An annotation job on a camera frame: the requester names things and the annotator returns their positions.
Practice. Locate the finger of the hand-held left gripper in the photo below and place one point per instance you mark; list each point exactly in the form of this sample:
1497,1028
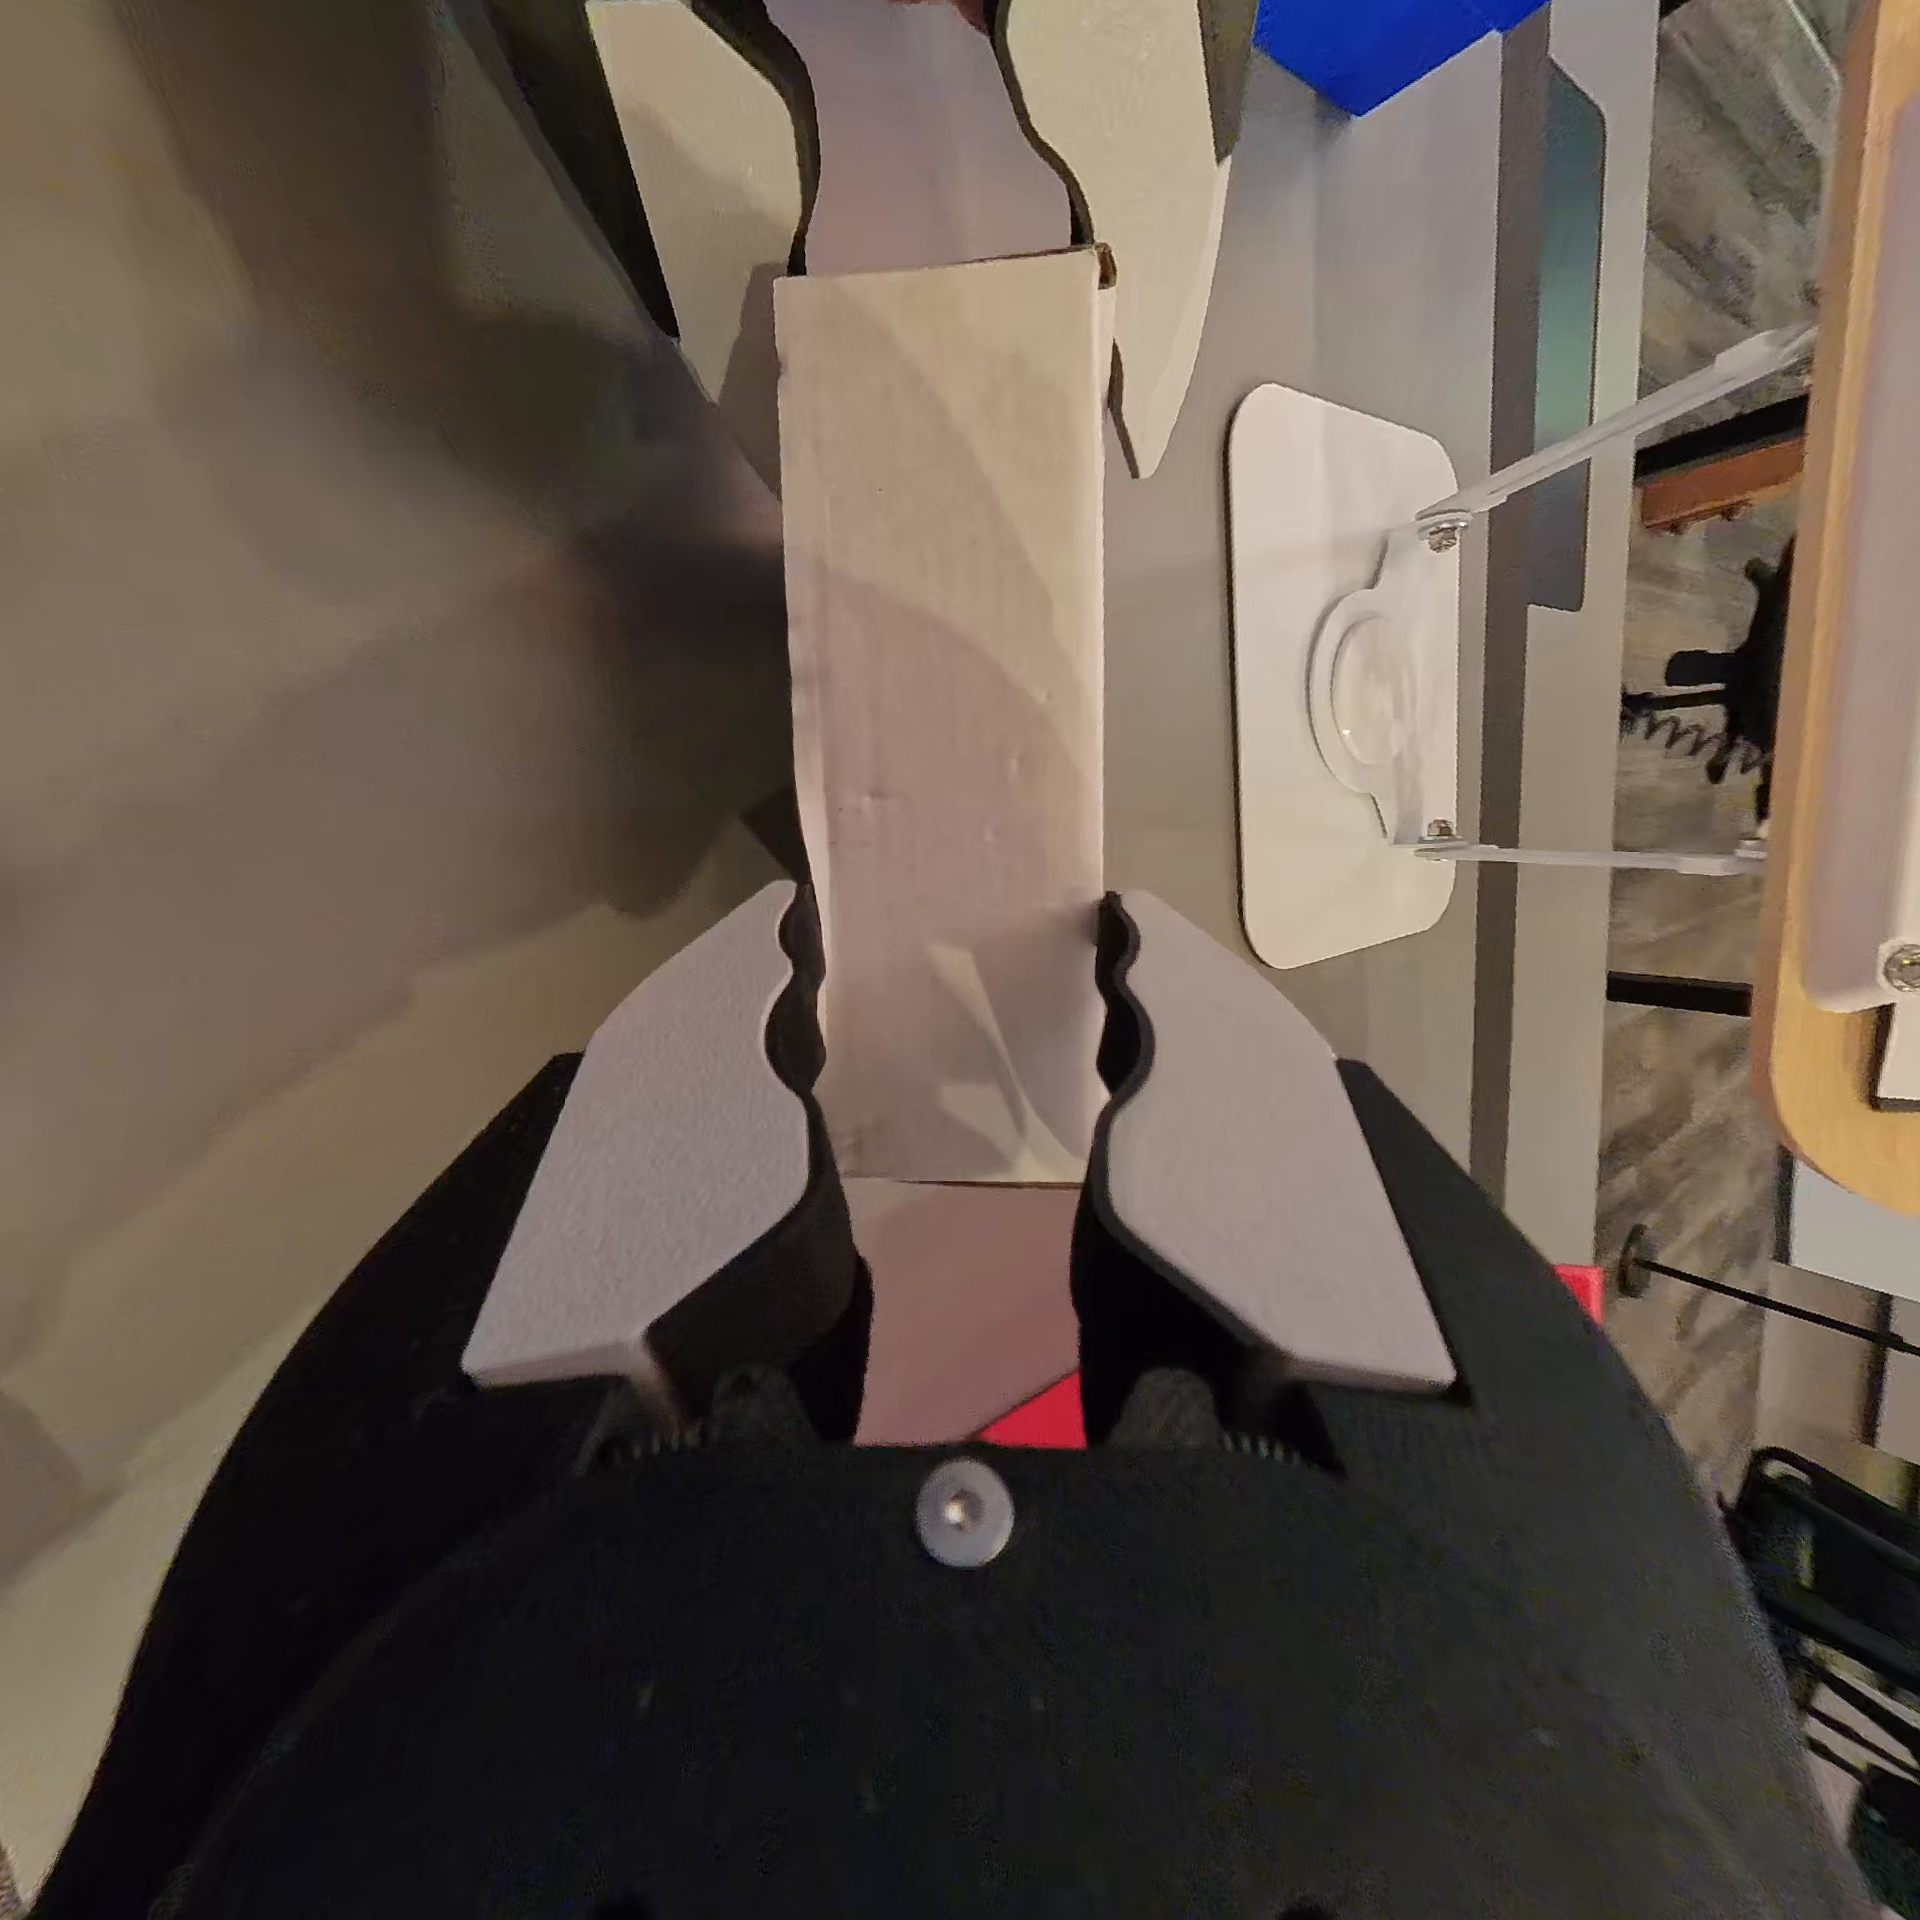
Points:
1146,211
691,166

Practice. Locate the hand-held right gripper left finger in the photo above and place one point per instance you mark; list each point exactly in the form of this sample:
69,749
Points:
646,1186

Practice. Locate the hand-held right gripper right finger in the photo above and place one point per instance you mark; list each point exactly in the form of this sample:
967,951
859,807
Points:
1270,1200

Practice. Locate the red plastic bin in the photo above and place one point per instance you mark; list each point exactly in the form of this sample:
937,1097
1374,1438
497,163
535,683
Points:
1045,1416

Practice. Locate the white cardboard box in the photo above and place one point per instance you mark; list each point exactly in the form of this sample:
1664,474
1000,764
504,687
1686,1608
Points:
942,675

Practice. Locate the blue cube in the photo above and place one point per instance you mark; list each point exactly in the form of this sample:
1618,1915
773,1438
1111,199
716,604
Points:
1380,46

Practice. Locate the thin black rod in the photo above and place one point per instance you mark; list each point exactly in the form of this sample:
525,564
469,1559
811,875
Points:
1769,1304

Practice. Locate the black stand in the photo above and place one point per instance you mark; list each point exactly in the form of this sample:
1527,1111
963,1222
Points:
1841,1647

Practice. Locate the wooden board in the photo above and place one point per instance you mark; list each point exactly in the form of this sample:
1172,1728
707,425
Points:
1824,675

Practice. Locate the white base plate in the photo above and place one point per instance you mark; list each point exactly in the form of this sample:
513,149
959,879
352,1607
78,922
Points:
1333,675

